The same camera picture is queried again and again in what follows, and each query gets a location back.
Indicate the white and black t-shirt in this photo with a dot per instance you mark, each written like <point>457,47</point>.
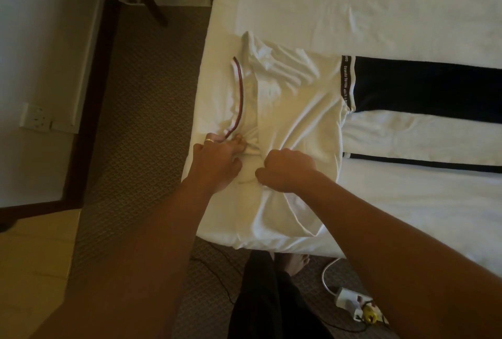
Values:
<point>298,99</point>

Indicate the white power strip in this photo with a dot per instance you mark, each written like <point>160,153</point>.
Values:
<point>359,305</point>

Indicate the person's left leg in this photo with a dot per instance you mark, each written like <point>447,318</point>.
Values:
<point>274,303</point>

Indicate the person's left forearm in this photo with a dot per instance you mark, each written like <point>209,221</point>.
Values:
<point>133,272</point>

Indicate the person's leg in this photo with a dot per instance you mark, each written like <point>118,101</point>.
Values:
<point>274,303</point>
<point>294,262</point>

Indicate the white bed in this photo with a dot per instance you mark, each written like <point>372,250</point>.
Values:
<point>376,5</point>

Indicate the person's right forearm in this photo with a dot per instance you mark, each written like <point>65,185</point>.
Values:
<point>408,248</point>

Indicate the person's left hand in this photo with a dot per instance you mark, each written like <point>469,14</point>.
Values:
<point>216,164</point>

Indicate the white wall socket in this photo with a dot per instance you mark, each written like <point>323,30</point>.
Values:
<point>35,117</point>

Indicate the person's right hand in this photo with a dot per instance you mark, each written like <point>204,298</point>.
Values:
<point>286,170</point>

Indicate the person's right leg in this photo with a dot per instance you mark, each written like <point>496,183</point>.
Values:
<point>294,262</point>

